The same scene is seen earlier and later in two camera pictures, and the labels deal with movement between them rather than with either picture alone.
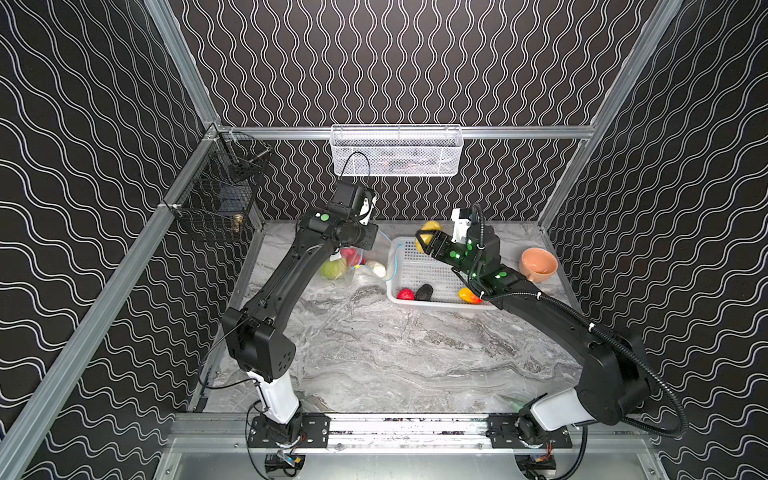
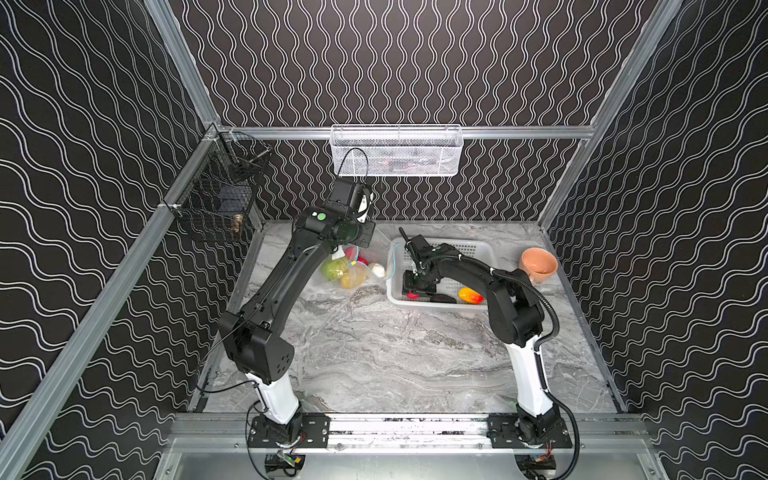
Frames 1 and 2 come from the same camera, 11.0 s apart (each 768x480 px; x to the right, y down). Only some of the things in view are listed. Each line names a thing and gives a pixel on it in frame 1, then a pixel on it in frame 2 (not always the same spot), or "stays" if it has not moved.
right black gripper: x=455 y=250 -> x=419 y=280
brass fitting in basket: x=237 y=219 stays
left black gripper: x=360 y=235 stays
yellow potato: x=428 y=226 -> x=354 y=277
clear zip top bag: x=357 y=268 stays
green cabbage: x=333 y=269 stays
